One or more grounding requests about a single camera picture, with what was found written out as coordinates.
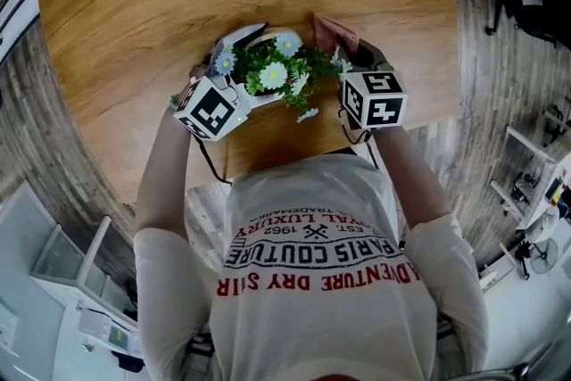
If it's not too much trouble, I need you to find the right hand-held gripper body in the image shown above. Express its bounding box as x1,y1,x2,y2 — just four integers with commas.
339,61,410,131

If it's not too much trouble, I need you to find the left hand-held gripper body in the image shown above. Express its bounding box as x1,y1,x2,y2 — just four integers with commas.
172,56,252,143

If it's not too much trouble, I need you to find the flowering plant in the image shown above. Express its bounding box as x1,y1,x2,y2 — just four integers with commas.
168,27,354,124

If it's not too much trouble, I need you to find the pink cleaning cloth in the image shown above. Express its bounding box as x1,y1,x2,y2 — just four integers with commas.
313,12,360,55

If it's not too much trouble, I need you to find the person's right forearm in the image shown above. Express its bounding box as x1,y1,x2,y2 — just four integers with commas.
372,124,452,234

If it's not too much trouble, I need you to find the person's left forearm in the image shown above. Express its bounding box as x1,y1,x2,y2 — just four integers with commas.
135,106,198,237

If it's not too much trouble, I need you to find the white printed t-shirt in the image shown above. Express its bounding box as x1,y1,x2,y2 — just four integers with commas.
133,153,491,381

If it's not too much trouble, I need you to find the black standing fan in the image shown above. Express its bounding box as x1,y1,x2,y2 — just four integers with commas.
515,237,559,281

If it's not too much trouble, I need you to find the black cable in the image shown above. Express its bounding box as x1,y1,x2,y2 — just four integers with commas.
337,109,380,170
191,133,234,186

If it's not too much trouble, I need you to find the white desk frame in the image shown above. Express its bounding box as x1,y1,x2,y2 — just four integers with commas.
479,124,571,292

